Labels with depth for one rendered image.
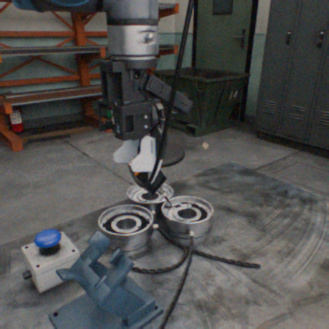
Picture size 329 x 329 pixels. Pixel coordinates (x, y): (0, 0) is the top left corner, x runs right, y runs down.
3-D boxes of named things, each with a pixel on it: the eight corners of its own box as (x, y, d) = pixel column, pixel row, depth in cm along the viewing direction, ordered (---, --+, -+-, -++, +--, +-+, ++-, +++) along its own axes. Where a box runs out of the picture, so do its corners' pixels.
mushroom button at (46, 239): (59, 247, 54) (54, 223, 52) (68, 260, 51) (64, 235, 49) (35, 258, 52) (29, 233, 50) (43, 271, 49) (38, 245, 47)
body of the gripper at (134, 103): (99, 134, 52) (92, 57, 47) (139, 125, 57) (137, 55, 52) (125, 146, 47) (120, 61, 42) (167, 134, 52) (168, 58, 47)
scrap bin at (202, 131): (150, 123, 428) (149, 70, 399) (189, 114, 470) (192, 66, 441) (204, 142, 354) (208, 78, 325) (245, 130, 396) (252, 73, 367)
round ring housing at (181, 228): (159, 212, 69) (159, 197, 67) (205, 211, 70) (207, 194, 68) (164, 242, 59) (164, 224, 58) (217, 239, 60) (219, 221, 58)
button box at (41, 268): (65, 251, 57) (62, 229, 55) (82, 273, 52) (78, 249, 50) (18, 271, 52) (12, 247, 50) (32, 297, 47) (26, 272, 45)
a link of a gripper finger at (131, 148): (109, 178, 57) (109, 131, 52) (135, 170, 61) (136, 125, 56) (119, 186, 55) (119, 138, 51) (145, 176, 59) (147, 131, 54)
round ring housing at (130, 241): (98, 255, 56) (95, 236, 54) (101, 222, 65) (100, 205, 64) (156, 251, 57) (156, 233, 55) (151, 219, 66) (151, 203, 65)
